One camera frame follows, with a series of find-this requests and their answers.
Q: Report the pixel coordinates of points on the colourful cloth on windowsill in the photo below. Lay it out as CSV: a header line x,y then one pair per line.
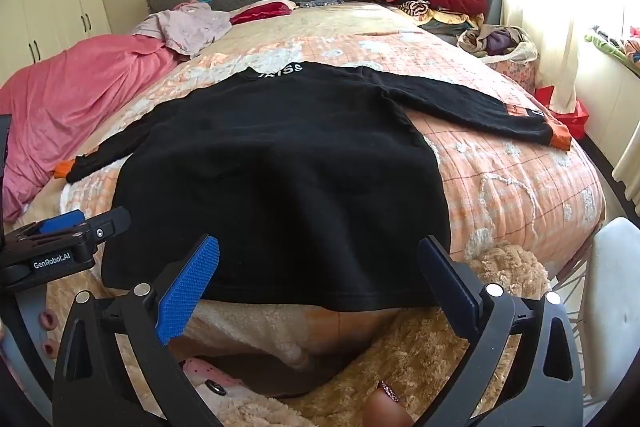
x,y
617,49

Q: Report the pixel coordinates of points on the black t-shirt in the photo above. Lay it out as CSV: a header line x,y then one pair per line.
x,y
280,167

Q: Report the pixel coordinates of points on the person's right hand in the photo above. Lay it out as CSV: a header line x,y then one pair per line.
x,y
385,409

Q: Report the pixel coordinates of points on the pale pink crumpled garment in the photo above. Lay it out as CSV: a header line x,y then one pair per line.
x,y
187,27

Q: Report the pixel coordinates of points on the red bag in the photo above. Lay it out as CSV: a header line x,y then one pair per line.
x,y
575,117

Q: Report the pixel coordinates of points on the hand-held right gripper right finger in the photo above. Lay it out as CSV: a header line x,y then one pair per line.
x,y
445,279

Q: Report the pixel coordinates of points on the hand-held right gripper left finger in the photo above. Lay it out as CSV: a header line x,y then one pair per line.
x,y
189,289

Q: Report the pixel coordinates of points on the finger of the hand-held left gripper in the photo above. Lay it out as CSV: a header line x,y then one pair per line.
x,y
62,221
107,223

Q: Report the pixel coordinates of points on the orange checked bed blanket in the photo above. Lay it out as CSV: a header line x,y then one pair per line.
x,y
500,167

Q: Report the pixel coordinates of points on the pink quilt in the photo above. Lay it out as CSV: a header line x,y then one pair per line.
x,y
60,107

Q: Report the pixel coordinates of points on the red pillow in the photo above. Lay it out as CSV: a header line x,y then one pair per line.
x,y
265,11

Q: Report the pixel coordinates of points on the dark floral garment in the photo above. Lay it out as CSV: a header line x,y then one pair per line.
x,y
320,2

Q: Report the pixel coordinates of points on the floral bedside box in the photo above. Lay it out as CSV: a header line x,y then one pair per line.
x,y
517,72

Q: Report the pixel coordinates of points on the white chair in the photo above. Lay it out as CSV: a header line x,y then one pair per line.
x,y
612,297

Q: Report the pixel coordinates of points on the cream wardrobe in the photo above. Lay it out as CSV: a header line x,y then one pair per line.
x,y
55,2

